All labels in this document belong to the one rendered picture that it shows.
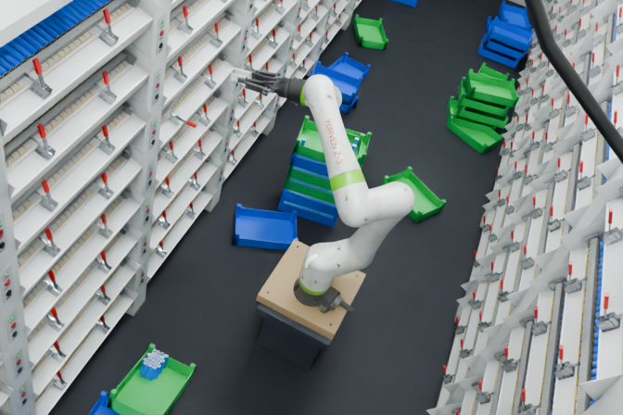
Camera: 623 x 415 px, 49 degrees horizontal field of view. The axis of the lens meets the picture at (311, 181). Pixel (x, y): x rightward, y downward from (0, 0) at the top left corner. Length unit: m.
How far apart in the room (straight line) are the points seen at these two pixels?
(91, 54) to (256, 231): 1.76
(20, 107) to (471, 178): 2.96
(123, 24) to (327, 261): 1.17
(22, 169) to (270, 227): 1.83
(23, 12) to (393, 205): 1.32
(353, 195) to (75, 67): 0.97
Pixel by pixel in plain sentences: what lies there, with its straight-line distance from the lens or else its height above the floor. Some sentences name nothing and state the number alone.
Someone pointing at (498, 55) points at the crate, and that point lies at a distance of 5.26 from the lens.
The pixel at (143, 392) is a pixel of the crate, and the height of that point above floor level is 0.05.
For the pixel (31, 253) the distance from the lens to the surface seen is 2.03.
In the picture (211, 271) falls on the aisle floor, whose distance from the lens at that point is 3.14.
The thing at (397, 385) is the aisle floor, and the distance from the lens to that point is 3.02.
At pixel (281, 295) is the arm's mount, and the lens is 2.71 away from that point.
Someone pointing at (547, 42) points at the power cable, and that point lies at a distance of 1.18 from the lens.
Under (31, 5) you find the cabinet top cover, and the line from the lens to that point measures 1.50.
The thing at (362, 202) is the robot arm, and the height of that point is 0.97.
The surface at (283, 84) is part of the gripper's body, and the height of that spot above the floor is 1.04.
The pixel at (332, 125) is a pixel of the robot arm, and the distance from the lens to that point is 2.27.
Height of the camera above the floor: 2.47
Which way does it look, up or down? 43 degrees down
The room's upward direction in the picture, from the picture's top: 17 degrees clockwise
